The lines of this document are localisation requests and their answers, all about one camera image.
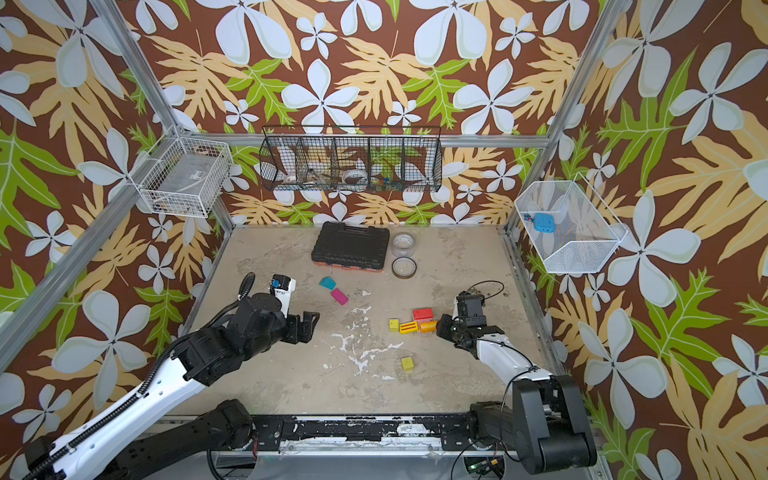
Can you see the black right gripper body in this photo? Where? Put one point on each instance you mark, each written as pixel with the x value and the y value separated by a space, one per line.
pixel 455 330

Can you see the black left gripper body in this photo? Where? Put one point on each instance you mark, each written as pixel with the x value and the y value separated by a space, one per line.
pixel 293 329

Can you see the orange supermarket block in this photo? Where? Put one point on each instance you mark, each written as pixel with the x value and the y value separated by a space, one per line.
pixel 427 327

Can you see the red block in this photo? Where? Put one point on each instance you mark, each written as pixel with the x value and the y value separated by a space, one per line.
pixel 423 315

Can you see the yellow striped block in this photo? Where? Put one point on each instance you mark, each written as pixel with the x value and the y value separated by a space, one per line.
pixel 409 327

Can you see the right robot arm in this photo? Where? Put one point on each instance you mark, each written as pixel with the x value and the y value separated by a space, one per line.
pixel 541 420

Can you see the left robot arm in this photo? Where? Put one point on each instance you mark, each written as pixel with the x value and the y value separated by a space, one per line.
pixel 240 331

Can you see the magenta block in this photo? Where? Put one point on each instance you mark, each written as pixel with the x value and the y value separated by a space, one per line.
pixel 339 296

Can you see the teal block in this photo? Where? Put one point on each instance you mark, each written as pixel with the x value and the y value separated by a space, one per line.
pixel 328 282

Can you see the brown tape roll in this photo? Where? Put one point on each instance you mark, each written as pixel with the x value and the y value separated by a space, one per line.
pixel 404 267

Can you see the clear tape roll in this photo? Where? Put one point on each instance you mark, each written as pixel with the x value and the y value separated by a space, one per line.
pixel 403 245

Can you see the black tool case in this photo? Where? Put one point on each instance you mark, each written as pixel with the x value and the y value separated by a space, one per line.
pixel 351 247

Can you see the blue object in basket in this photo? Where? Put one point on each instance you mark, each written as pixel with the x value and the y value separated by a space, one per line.
pixel 544 223

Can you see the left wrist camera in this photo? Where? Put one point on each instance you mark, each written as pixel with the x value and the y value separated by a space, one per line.
pixel 282 287

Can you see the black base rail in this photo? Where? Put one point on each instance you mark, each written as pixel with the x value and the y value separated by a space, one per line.
pixel 429 432

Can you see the white wire basket right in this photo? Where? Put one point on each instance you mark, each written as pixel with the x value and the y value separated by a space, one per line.
pixel 588 231

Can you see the white wire basket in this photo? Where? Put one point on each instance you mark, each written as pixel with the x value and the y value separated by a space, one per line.
pixel 588 231
pixel 185 176

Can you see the black wire basket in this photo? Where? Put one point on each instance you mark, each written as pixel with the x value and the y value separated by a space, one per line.
pixel 353 158

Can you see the white wire basket left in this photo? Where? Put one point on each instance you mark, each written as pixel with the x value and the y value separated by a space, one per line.
pixel 185 176

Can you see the aluminium frame post left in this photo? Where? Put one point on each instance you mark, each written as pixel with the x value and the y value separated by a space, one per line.
pixel 26 320

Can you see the aluminium frame post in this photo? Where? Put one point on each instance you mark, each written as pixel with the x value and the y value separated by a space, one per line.
pixel 586 66
pixel 26 320

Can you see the aluminium frame post right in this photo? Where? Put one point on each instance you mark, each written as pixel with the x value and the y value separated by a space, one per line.
pixel 586 66

